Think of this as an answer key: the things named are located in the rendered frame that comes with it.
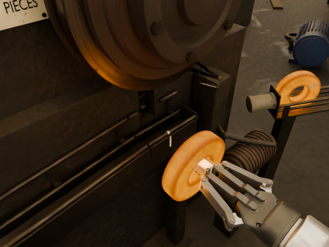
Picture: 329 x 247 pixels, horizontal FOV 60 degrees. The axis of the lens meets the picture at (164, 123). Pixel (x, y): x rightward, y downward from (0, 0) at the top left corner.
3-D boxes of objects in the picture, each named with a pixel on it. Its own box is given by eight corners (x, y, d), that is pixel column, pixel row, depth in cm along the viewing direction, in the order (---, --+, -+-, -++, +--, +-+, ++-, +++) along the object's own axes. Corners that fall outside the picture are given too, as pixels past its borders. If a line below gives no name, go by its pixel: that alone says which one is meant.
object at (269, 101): (245, 106, 106) (246, 92, 102) (268, 102, 106) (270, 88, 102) (250, 116, 101) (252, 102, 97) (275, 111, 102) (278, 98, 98)
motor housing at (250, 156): (205, 226, 138) (219, 147, 103) (233, 200, 149) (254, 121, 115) (227, 245, 130) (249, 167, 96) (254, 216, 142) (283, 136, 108)
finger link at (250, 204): (254, 217, 50) (249, 222, 49) (205, 179, 56) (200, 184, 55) (260, 205, 48) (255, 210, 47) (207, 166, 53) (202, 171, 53)
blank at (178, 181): (156, 162, 50) (169, 174, 48) (215, 115, 56) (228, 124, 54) (164, 203, 61) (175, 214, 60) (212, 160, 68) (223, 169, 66)
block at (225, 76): (187, 127, 108) (191, 71, 93) (201, 118, 112) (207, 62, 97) (209, 141, 102) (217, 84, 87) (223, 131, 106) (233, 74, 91)
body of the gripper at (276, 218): (269, 262, 46) (223, 222, 51) (294, 229, 51) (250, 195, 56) (283, 240, 41) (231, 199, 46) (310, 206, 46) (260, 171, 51)
